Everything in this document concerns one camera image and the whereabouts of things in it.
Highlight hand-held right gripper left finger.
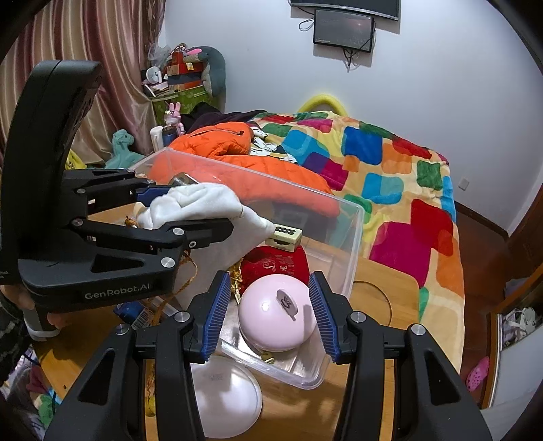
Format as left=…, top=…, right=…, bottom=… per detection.
left=42, top=270, right=232, bottom=441

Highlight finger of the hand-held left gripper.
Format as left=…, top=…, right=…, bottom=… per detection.
left=70, top=216, right=235, bottom=281
left=63, top=167, right=170, bottom=222

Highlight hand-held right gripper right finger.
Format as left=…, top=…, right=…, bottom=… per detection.
left=308, top=271, right=488, bottom=441

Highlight white cloth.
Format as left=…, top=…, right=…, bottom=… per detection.
left=138, top=182, right=274, bottom=264

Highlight pink round case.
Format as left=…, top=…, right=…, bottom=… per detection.
left=238, top=273, right=318, bottom=352

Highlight clear plastic storage box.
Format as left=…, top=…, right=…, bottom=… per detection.
left=127, top=148, right=364, bottom=390

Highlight red embroidered pouch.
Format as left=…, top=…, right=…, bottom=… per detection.
left=240, top=247, right=310, bottom=293

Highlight cream mahjong tile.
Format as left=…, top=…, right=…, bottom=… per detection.
left=265, top=225, right=303, bottom=254

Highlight wooden desktop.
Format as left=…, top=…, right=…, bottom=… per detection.
left=32, top=254, right=425, bottom=441

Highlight person's left hand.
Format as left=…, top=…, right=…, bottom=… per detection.
left=0, top=283, right=67, bottom=330

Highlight teal dinosaur plush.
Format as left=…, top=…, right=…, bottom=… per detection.
left=104, top=129, right=145, bottom=169

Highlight white round container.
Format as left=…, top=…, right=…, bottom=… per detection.
left=189, top=354, right=264, bottom=439

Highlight pink bunny toy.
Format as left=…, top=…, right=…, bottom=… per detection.
left=165, top=102, right=185, bottom=135

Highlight blue barcode packet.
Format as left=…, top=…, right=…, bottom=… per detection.
left=114, top=303, right=153, bottom=330

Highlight orange padded jacket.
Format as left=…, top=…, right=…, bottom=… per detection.
left=167, top=121, right=342, bottom=217

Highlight dark cloth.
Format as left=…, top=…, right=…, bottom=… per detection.
left=184, top=109, right=268, bottom=134

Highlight yellow trinket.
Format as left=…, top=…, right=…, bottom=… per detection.
left=144, top=373, right=160, bottom=418

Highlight pile of boxes and toys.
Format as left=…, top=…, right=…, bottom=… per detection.
left=142, top=42, right=208, bottom=128

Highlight striped brown curtain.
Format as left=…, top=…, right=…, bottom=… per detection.
left=0, top=0, right=166, bottom=170

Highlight grey plush toy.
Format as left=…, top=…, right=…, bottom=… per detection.
left=199, top=46, right=227, bottom=96

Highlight colourful patchwork blanket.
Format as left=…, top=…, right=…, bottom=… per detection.
left=250, top=110, right=466, bottom=369

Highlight pink clog shoe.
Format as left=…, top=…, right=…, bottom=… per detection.
left=466, top=356, right=490, bottom=391

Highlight brown wooden wardrobe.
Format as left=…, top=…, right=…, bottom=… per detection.
left=484, top=178, right=543, bottom=408

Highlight pile of mixed clutter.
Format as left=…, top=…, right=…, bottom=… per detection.
left=8, top=343, right=64, bottom=429

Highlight gold tassel cord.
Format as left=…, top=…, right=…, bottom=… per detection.
left=148, top=250, right=200, bottom=323

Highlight yellow foam ring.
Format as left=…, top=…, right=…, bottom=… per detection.
left=297, top=94, right=346, bottom=116

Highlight black monitor cables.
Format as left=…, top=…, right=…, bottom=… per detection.
left=341, top=44, right=362, bottom=71

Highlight small black wall monitor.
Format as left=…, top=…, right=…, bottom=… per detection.
left=313, top=8, right=376, bottom=54

